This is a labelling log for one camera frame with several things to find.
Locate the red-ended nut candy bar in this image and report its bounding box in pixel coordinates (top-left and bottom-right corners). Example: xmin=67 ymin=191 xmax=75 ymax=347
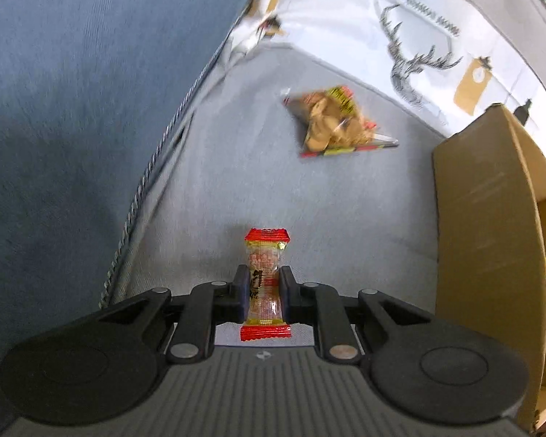
xmin=240 ymin=228 xmax=292 ymax=342

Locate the brown cardboard box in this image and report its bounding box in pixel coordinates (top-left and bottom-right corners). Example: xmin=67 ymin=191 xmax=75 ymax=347
xmin=433 ymin=104 xmax=546 ymax=430

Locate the clear bag of biscuits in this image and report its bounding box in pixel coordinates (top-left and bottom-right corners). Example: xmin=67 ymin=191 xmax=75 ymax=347
xmin=283 ymin=85 xmax=399 ymax=158

